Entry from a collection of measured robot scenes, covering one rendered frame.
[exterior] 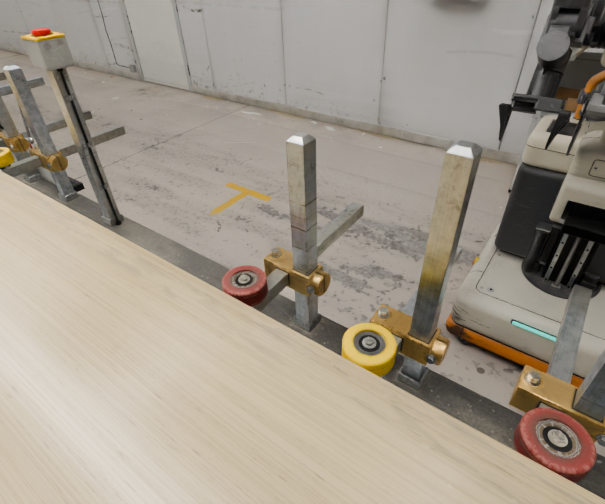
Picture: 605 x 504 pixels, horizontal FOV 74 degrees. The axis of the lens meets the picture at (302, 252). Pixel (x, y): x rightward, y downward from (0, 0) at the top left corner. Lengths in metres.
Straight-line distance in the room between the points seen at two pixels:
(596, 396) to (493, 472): 0.21
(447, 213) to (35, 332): 0.65
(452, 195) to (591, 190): 0.88
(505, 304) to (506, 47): 2.00
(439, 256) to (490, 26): 2.73
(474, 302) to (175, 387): 1.29
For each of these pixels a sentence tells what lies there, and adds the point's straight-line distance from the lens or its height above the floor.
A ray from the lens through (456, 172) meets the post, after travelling 0.54.
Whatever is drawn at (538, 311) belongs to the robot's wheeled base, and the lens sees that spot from 1.71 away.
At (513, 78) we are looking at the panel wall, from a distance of 3.27.
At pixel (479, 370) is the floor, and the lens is 1.81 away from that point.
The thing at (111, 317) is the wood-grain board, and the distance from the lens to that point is 0.74.
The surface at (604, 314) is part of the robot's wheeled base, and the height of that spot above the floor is 0.28.
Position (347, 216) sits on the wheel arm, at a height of 0.85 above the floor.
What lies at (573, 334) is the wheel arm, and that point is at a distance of 0.85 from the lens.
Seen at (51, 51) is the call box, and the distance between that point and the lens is 1.19.
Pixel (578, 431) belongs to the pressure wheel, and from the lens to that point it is 0.62.
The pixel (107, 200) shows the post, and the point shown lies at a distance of 1.34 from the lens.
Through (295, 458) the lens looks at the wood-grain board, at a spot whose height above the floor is 0.90.
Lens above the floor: 1.38
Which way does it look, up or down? 38 degrees down
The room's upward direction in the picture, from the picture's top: 2 degrees counter-clockwise
